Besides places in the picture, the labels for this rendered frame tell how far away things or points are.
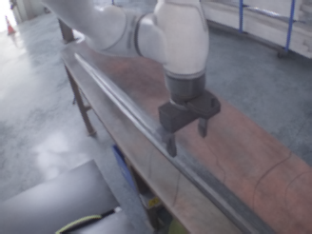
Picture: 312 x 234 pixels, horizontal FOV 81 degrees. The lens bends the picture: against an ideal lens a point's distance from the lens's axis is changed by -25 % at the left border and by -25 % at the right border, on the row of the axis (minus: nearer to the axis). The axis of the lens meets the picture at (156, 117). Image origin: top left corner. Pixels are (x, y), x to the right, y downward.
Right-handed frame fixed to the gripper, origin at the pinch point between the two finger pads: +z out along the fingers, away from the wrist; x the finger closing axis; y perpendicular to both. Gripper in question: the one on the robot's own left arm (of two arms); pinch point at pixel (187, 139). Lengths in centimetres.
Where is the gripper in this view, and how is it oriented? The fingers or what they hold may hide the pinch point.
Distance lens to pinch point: 63.9
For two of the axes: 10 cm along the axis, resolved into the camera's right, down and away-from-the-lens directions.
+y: -5.6, -5.1, 6.5
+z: 1.1, 7.4, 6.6
